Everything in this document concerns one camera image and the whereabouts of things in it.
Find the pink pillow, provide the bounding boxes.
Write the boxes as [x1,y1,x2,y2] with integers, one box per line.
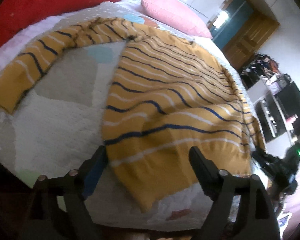
[141,0,212,39]

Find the white shelf unit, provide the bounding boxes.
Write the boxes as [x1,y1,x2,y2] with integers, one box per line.
[247,80,294,158]

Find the yellow striped knit sweater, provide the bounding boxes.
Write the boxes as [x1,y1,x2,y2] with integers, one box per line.
[0,18,264,211]

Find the cluttered clothes rack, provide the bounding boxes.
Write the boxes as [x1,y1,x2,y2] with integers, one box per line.
[239,54,282,89]

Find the patchwork quilted bedspread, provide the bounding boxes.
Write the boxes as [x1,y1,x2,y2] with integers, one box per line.
[0,2,259,231]

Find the wooden door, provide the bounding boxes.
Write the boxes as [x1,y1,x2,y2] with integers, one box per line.
[222,11,280,70]

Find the black television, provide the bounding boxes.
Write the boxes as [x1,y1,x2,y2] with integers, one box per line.
[275,82,300,136]

